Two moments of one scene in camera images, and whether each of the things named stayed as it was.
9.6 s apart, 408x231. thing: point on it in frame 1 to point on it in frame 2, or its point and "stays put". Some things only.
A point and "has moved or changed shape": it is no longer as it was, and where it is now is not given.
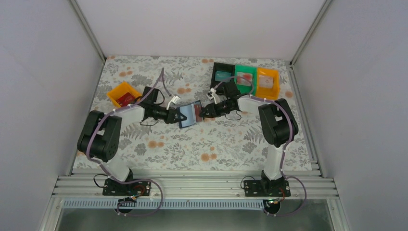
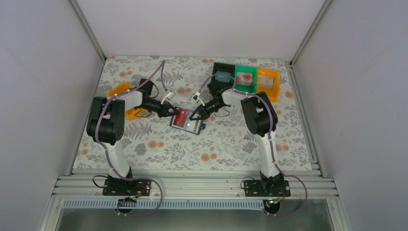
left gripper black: [174, 115] to [163, 108]
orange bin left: [120, 90] stays put
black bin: [221, 67] stays put
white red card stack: [241, 81] stays put
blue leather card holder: [189, 110] has moved or changed shape
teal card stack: [220, 76] stays put
